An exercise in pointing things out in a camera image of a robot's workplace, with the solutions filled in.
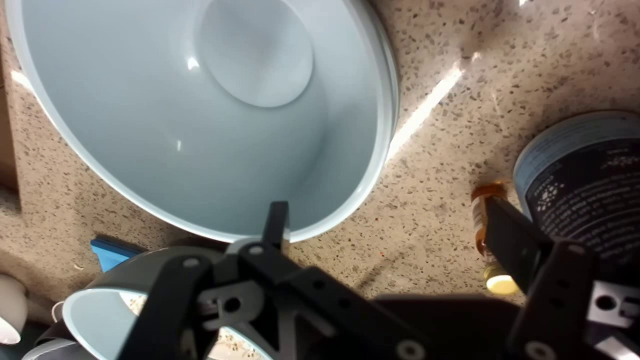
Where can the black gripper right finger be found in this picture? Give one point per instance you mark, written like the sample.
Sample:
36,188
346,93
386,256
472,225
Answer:
561,292

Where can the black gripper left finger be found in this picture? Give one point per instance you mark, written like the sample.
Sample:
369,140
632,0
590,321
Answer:
201,312

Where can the pale blue plastic bowl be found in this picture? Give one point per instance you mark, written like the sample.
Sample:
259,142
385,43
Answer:
201,132

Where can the blue plastic scraper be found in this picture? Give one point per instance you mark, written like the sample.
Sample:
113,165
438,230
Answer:
110,252

